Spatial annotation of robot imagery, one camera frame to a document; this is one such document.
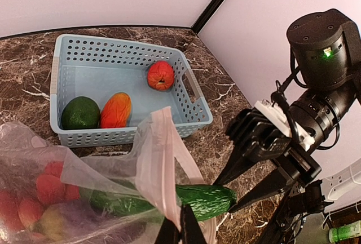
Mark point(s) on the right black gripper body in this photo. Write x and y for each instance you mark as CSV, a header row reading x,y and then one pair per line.
x,y
299,165

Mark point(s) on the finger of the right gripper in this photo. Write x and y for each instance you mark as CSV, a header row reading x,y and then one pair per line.
x,y
278,181
238,163

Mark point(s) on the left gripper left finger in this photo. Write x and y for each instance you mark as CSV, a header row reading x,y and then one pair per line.
x,y
168,234

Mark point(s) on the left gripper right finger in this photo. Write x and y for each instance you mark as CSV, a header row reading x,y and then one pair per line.
x,y
190,229

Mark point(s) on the green cucumber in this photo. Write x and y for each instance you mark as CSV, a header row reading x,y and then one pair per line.
x,y
206,201

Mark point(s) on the purple eggplant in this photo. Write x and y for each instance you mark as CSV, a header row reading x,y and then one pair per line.
x,y
79,222

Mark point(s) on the red apple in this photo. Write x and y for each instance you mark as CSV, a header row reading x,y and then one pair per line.
x,y
160,76

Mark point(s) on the clear zip top bag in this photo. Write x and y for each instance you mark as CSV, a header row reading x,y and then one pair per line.
x,y
157,157

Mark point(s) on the orange persimmon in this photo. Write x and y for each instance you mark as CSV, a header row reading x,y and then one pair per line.
x,y
116,111

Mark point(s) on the green pepper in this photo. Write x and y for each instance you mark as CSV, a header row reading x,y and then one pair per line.
x,y
80,113

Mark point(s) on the red cherry bunch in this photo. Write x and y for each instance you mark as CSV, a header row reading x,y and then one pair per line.
x,y
24,202

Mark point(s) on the light blue plastic basket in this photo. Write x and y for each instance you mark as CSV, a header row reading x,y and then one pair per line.
x,y
98,68

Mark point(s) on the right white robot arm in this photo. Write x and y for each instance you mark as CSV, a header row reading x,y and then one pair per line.
x,y
323,84

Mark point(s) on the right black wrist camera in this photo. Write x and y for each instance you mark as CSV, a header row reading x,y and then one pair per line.
x,y
255,137

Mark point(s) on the right black frame post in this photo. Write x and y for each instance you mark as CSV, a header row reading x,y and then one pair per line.
x,y
206,15

